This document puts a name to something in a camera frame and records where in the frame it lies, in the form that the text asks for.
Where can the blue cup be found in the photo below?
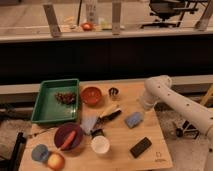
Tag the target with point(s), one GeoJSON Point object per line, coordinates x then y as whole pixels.
{"type": "Point", "coordinates": [40, 153]}

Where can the black phone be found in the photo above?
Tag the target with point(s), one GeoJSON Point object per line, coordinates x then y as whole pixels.
{"type": "Point", "coordinates": [140, 147]}

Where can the black office chair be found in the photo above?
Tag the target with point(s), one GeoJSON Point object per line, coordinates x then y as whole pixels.
{"type": "Point", "coordinates": [165, 9]}

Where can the blue sponge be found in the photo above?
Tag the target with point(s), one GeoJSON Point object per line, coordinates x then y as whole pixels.
{"type": "Point", "coordinates": [134, 119]}

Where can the orange bowl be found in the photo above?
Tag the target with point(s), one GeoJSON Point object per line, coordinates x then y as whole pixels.
{"type": "Point", "coordinates": [91, 96]}

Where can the red yellow apple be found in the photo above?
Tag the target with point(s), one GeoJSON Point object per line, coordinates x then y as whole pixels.
{"type": "Point", "coordinates": [56, 161]}

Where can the purple plate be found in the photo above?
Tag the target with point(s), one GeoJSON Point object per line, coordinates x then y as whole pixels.
{"type": "Point", "coordinates": [64, 130]}

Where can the red fruit on shelf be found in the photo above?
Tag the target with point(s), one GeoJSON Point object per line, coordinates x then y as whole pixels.
{"type": "Point", "coordinates": [87, 26]}

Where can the white cup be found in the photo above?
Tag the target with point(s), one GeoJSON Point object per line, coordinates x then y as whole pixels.
{"type": "Point", "coordinates": [100, 145]}

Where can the bunch of dark grapes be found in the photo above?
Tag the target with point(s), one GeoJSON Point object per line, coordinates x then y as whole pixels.
{"type": "Point", "coordinates": [65, 98]}

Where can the orange carrot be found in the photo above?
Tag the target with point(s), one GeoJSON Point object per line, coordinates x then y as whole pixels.
{"type": "Point", "coordinates": [68, 142]}

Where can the green plastic tray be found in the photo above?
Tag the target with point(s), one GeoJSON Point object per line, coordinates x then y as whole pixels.
{"type": "Point", "coordinates": [48, 110]}

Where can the small metal cup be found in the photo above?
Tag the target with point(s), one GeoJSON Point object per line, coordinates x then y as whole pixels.
{"type": "Point", "coordinates": [113, 93]}

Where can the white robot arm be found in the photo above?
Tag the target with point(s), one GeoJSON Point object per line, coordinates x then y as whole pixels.
{"type": "Point", "coordinates": [159, 88]}

